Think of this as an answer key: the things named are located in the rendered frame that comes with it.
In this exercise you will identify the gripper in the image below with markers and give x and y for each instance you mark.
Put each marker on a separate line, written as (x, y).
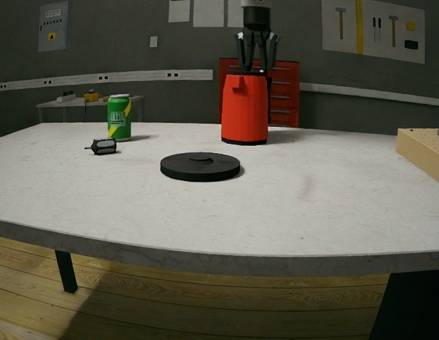
(256, 29)

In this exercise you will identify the green drink can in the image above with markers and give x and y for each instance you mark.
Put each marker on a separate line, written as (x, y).
(119, 117)

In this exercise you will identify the black round disc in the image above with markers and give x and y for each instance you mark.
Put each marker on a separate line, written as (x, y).
(200, 166)

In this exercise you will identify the red electric kettle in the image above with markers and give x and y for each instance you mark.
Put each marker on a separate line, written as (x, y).
(245, 108)

